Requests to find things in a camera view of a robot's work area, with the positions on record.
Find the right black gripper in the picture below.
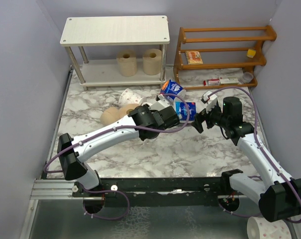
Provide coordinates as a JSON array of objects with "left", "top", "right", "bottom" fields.
[{"left": 192, "top": 101, "right": 230, "bottom": 133}]

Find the black base crossbar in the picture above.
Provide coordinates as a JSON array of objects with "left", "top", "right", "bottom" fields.
[{"left": 73, "top": 169, "right": 250, "bottom": 208}]

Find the clear plastic cup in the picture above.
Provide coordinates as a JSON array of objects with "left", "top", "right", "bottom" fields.
[{"left": 241, "top": 72, "right": 254, "bottom": 84}]

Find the blue wrapped roll lower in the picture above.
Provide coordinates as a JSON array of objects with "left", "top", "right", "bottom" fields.
[{"left": 174, "top": 102, "right": 197, "bottom": 123}]

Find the white red-dotted roll rear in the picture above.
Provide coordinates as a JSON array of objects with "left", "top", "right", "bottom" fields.
[{"left": 118, "top": 88, "right": 146, "bottom": 107}]

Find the white red-dotted roll front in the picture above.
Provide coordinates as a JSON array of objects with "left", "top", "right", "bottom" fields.
[{"left": 141, "top": 102, "right": 153, "bottom": 107}]

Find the wrist white camera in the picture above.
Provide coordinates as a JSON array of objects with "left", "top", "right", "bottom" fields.
[
  {"left": 201, "top": 91, "right": 218, "bottom": 113},
  {"left": 156, "top": 94, "right": 171, "bottom": 111}
]

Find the aluminium rail frame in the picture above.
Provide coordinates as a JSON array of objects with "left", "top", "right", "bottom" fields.
[{"left": 29, "top": 178, "right": 78, "bottom": 201}]

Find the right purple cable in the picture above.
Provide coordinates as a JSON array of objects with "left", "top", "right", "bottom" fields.
[{"left": 207, "top": 86, "right": 301, "bottom": 223}]

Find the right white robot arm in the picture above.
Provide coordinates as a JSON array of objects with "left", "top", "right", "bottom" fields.
[{"left": 192, "top": 95, "right": 301, "bottom": 222}]

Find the white green box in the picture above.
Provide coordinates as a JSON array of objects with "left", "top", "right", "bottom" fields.
[{"left": 219, "top": 77, "right": 239, "bottom": 85}]

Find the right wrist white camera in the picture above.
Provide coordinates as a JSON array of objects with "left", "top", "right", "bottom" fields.
[{"left": 201, "top": 91, "right": 218, "bottom": 113}]

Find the yellow cap jar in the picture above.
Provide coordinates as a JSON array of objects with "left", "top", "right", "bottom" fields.
[{"left": 246, "top": 48, "right": 256, "bottom": 58}]

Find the blue wrapped roll upper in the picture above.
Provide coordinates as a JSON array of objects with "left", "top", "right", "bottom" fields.
[{"left": 160, "top": 80, "right": 186, "bottom": 103}]

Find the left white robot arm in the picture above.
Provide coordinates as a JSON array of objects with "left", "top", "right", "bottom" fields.
[{"left": 58, "top": 106, "right": 180, "bottom": 197}]

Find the purple cable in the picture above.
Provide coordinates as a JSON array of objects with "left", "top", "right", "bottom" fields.
[
  {"left": 43, "top": 93, "right": 191, "bottom": 174},
  {"left": 207, "top": 86, "right": 301, "bottom": 223}
]

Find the red white box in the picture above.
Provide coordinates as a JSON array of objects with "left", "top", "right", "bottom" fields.
[{"left": 203, "top": 79, "right": 220, "bottom": 86}]

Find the white dotted roll bottom corner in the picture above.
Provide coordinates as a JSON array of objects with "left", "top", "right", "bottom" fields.
[{"left": 247, "top": 217, "right": 292, "bottom": 239}]

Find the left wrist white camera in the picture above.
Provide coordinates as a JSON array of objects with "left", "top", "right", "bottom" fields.
[{"left": 156, "top": 94, "right": 171, "bottom": 111}]

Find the blue wrapped roll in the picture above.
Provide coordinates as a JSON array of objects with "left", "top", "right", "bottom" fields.
[
  {"left": 174, "top": 102, "right": 197, "bottom": 123},
  {"left": 160, "top": 80, "right": 186, "bottom": 103}
]

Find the white red-dotted roll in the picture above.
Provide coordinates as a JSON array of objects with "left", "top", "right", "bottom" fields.
[
  {"left": 141, "top": 102, "right": 153, "bottom": 107},
  {"left": 118, "top": 88, "right": 146, "bottom": 107}
]

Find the orange patterned booklet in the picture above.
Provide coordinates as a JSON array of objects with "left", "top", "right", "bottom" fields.
[{"left": 185, "top": 50, "right": 203, "bottom": 65}]

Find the brown paper roll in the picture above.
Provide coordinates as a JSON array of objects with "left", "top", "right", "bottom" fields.
[
  {"left": 116, "top": 50, "right": 137, "bottom": 77},
  {"left": 143, "top": 48, "right": 162, "bottom": 75},
  {"left": 118, "top": 104, "right": 139, "bottom": 119},
  {"left": 100, "top": 107, "right": 120, "bottom": 126}
]

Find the white two-tier shelf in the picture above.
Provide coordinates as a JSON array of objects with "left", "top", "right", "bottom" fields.
[{"left": 60, "top": 15, "right": 170, "bottom": 90}]

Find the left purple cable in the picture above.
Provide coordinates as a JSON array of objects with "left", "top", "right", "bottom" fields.
[{"left": 43, "top": 93, "right": 191, "bottom": 174}]

